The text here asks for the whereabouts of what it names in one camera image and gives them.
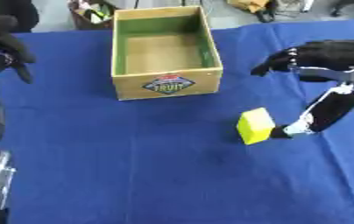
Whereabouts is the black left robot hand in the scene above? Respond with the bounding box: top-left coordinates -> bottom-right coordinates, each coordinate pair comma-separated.
0,14 -> 38,142

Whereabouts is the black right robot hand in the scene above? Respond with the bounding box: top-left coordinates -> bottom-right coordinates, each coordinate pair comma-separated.
249,39 -> 354,139

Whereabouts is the tan cardboard box green inside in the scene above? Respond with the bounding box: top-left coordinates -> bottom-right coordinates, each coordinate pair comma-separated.
110,5 -> 225,102

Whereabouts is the black chair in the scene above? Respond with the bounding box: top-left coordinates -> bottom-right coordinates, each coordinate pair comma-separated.
0,0 -> 41,33

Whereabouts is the black chair base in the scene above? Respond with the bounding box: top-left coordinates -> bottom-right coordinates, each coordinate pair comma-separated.
329,0 -> 354,18

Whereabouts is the brown bag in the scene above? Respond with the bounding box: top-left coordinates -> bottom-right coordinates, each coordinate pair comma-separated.
67,0 -> 119,31

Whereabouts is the tan bag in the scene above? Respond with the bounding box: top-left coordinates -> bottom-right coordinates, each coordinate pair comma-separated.
226,0 -> 279,23

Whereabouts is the yellow block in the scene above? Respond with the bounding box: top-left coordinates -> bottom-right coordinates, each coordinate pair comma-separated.
235,107 -> 277,146

